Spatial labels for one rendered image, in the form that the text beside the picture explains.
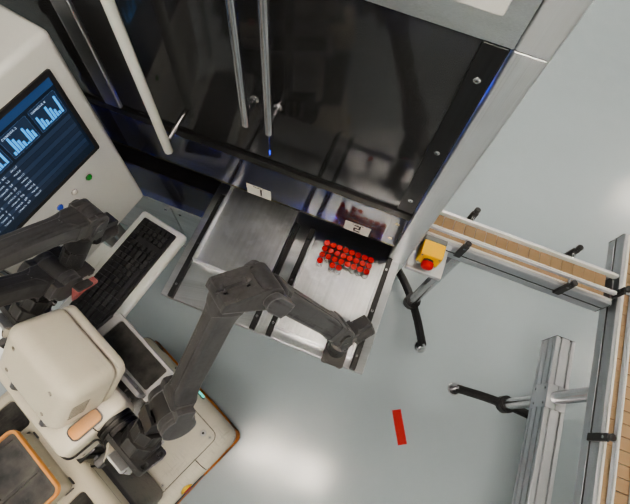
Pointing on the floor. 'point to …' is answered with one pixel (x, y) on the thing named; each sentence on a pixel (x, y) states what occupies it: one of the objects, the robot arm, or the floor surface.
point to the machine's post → (493, 112)
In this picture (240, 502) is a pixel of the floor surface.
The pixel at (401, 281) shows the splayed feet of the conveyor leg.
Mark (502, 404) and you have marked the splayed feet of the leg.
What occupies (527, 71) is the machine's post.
